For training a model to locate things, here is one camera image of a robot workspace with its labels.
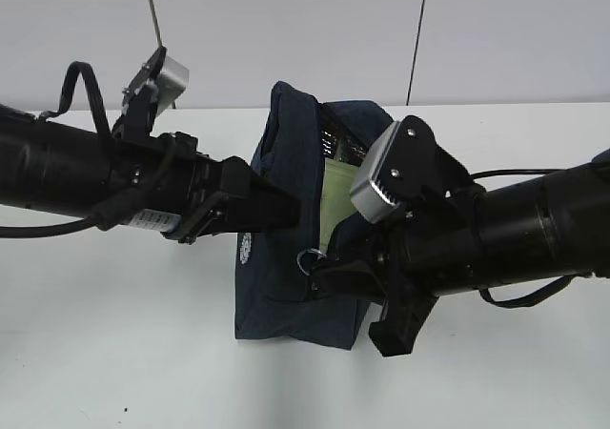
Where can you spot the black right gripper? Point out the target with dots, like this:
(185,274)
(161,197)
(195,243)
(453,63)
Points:
(434,240)

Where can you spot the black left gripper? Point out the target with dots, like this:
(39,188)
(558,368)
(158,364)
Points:
(164,184)

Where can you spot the dark blue lunch bag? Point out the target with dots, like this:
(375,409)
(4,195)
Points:
(273,296)

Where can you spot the green lid glass container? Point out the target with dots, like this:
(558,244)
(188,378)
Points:
(335,200)

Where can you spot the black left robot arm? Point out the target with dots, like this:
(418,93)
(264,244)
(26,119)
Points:
(100,180)

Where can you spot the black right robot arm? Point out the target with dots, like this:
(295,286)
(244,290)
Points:
(553,228)

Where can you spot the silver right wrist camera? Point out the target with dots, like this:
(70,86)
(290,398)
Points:
(399,170)

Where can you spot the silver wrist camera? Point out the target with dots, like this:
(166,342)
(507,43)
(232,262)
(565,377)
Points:
(399,170)
(166,78)

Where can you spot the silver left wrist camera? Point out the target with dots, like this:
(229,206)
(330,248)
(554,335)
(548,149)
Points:
(166,78)

